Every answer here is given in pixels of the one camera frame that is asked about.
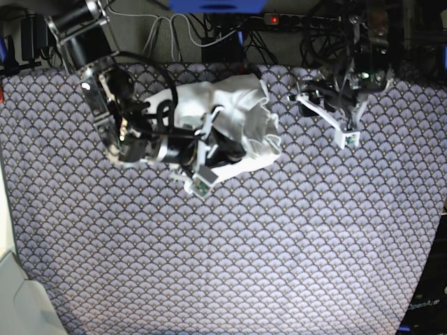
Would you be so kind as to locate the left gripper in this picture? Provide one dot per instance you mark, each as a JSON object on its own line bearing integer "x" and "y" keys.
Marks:
{"x": 340, "y": 101}

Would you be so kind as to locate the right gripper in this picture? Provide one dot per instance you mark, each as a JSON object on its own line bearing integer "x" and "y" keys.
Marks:
{"x": 209, "y": 149}

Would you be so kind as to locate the white T-shirt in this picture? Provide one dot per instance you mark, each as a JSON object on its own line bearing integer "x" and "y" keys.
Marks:
{"x": 245, "y": 118}

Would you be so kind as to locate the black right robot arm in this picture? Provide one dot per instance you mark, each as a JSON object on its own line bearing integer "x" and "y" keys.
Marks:
{"x": 135, "y": 131}

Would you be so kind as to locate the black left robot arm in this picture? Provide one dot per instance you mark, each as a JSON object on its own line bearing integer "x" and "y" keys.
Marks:
{"x": 359, "y": 67}

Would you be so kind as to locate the black power strip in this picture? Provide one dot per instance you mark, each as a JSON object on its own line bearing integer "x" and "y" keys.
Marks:
{"x": 286, "y": 20}

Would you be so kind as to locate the black power adapter box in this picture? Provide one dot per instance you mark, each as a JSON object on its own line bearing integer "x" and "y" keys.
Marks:
{"x": 229, "y": 50}

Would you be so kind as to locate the patterned purple table cloth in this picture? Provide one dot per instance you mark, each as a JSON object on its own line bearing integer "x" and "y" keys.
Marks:
{"x": 324, "y": 241}

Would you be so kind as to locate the blue box overhead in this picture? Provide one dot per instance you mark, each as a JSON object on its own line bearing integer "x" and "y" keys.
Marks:
{"x": 217, "y": 6}

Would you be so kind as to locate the black equipment box left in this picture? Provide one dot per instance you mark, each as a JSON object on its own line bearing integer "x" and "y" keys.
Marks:
{"x": 34, "y": 36}

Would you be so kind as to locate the black case with logo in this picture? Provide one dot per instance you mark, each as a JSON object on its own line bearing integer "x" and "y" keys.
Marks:
{"x": 426, "y": 313}

